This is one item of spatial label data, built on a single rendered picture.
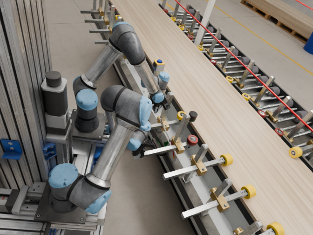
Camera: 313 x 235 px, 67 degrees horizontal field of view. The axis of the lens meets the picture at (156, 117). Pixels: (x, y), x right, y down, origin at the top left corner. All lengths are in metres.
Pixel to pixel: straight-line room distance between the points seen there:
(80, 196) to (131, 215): 1.37
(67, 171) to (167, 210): 1.55
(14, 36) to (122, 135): 0.51
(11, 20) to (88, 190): 0.65
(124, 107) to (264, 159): 1.30
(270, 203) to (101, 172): 1.16
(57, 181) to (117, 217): 1.37
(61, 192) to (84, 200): 0.10
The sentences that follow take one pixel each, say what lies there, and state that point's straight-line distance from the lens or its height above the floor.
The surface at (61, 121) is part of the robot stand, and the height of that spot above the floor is 1.35.
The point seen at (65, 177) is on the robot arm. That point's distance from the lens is 1.08.
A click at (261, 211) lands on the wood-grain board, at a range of 1.72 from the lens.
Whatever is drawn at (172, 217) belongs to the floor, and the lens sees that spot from 2.46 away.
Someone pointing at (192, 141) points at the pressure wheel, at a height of 0.91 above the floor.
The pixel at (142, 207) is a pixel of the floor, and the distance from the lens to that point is 2.44.
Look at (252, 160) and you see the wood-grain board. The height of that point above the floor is 0.90.
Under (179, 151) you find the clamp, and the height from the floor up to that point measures 0.86.
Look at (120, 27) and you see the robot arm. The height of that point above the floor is 1.61.
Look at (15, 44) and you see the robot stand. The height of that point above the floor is 1.76.
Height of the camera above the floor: 2.19
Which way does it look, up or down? 44 degrees down
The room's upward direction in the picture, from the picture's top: 17 degrees clockwise
